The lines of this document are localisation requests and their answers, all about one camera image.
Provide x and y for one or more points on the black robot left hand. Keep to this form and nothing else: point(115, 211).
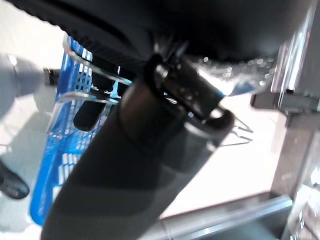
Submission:
point(112, 187)

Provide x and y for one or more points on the blue plastic shopping basket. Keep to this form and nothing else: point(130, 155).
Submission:
point(57, 155)

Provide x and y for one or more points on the black robot right foot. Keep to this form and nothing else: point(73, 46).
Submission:
point(12, 185)

